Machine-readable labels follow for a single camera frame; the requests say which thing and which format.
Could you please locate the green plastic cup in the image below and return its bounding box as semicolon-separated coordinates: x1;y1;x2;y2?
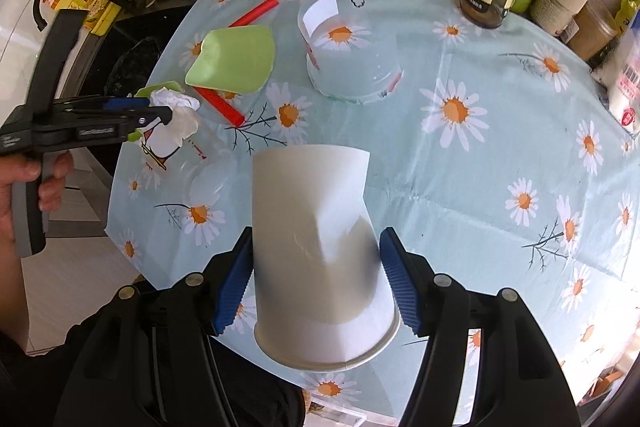
185;26;277;94

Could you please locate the white plastic seasoning bag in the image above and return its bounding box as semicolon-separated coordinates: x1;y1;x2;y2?
590;27;640;134

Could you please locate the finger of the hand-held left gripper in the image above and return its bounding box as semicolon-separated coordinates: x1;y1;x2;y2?
75;106;173;134
62;96;153;112

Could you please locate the person's left hand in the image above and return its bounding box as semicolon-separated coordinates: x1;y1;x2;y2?
0;152;76;248

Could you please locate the daisy print tablecloth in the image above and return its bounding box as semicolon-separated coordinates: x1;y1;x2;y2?
107;0;640;427

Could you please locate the beige ribbed paper tub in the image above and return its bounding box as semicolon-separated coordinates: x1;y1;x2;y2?
529;0;591;38

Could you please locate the white paper cup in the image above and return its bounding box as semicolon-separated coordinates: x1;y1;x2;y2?
251;144;401;373

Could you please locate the clear penguin print plastic cup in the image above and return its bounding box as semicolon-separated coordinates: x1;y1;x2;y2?
134;107;242;208

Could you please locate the red straw piece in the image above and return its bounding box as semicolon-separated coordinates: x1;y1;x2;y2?
229;0;279;28
192;86;246;128

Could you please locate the clear white label plastic cup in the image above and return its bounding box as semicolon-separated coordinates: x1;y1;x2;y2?
298;0;405;104

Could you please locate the small yellow packet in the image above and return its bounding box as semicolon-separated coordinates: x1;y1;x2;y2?
617;0;640;38

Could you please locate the brown lidded jar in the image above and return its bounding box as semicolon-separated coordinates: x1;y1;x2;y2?
560;0;621;64

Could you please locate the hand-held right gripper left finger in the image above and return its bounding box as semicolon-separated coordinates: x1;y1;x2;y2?
52;226;256;427

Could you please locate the white tissue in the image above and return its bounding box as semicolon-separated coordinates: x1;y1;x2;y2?
149;88;202;144

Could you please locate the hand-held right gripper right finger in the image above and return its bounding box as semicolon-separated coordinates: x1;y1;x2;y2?
378;227;583;427

